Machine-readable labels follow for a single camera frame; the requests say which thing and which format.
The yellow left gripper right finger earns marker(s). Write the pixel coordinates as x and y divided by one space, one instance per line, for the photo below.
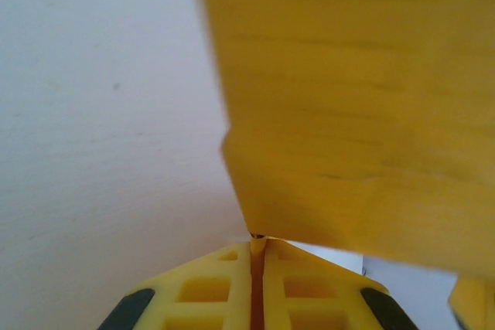
309 291

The yellow paper box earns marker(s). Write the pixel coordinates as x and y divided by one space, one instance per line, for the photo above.
348 113

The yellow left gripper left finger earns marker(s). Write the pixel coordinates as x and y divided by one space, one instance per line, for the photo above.
209 291

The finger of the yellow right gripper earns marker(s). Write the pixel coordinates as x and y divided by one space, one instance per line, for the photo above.
473 303

